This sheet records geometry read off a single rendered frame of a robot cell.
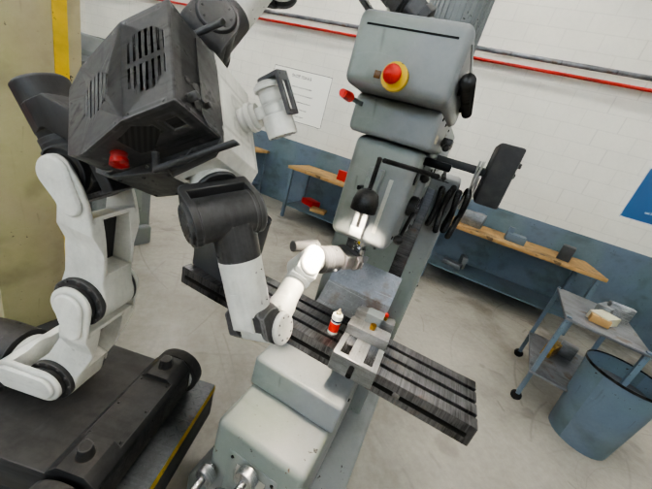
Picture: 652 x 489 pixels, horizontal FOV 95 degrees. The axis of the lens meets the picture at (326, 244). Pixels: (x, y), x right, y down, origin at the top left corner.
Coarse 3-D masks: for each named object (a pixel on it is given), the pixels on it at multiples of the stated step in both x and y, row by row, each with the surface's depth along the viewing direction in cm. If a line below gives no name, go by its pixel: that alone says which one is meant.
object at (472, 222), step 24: (312, 168) 527; (288, 192) 506; (480, 216) 415; (504, 240) 398; (432, 264) 435; (456, 264) 437; (576, 264) 381; (504, 288) 419; (528, 288) 448; (552, 312) 386
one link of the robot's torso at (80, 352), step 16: (64, 288) 77; (64, 304) 77; (80, 304) 77; (128, 304) 97; (64, 320) 79; (80, 320) 79; (112, 320) 90; (64, 336) 82; (80, 336) 81; (96, 336) 85; (112, 336) 98; (64, 352) 90; (80, 352) 89; (96, 352) 98; (48, 368) 91; (64, 368) 92; (80, 368) 91; (96, 368) 101; (64, 384) 92; (80, 384) 97
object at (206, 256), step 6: (204, 246) 126; (210, 246) 124; (198, 252) 129; (204, 252) 127; (210, 252) 125; (198, 258) 130; (204, 258) 128; (210, 258) 126; (216, 258) 124; (198, 264) 131; (204, 264) 129; (210, 264) 127; (216, 264) 124; (204, 270) 129; (210, 270) 127; (216, 270) 125; (216, 276) 126
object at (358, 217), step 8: (368, 176) 85; (376, 176) 84; (368, 184) 86; (376, 184) 85; (376, 192) 87; (360, 216) 89; (368, 216) 89; (352, 224) 91; (360, 224) 90; (352, 232) 91; (360, 232) 90
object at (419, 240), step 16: (448, 176) 142; (432, 192) 126; (432, 208) 128; (448, 208) 125; (416, 224) 131; (432, 224) 129; (336, 240) 150; (352, 240) 146; (416, 240) 133; (432, 240) 131; (368, 256) 145; (384, 256) 141; (400, 256) 138; (416, 256) 135; (400, 272) 140; (416, 272) 137; (320, 288) 160; (400, 288) 142; (400, 304) 144; (400, 320) 147; (352, 400) 169
